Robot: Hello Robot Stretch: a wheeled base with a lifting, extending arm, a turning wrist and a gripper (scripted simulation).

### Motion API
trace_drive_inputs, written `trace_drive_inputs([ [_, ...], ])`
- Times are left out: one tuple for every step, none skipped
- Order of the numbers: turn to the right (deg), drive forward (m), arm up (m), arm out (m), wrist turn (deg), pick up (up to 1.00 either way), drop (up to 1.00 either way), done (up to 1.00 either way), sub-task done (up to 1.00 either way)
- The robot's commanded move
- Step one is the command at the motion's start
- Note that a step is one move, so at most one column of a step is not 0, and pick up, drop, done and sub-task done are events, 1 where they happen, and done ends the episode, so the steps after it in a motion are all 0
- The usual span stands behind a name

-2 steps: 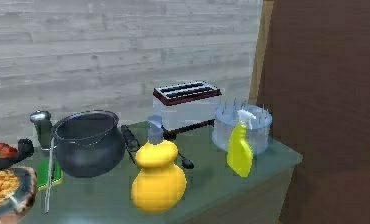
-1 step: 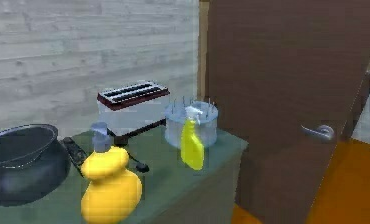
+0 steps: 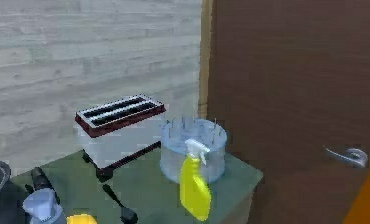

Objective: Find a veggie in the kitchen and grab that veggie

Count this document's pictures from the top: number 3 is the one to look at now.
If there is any pale blue round container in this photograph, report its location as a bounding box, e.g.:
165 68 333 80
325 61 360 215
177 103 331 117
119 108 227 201
159 116 228 185

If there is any white and maroon toaster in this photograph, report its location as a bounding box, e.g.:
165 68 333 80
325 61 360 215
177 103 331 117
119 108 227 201
74 94 167 183

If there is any yellow spray bottle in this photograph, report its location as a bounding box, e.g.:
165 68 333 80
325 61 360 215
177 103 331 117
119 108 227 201
179 138 213 222

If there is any green counter cabinet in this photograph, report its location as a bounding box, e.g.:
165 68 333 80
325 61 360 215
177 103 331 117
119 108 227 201
9 146 265 224

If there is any brown wooden room door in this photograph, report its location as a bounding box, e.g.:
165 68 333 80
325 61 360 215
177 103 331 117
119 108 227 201
206 0 370 224

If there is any black ladle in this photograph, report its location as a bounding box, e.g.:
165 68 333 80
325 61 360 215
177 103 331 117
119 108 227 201
101 183 139 224

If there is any yellow round object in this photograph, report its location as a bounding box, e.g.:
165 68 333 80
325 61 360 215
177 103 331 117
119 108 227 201
66 213 98 224

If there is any orange flat panel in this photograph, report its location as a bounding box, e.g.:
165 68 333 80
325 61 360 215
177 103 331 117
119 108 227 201
342 159 370 224

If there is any silver door lever handle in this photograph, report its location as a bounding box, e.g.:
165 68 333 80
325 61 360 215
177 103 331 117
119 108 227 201
323 145 370 169

